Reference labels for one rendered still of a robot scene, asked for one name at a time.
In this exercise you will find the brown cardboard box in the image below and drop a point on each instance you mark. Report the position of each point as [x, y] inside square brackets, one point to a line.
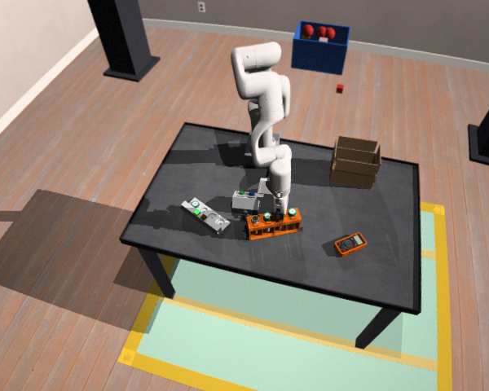
[355, 168]

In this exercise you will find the orange pocket multimeter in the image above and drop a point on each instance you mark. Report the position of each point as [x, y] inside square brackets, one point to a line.
[349, 244]

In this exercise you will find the orange tube holder plate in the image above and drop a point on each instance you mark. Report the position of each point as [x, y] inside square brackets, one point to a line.
[272, 224]

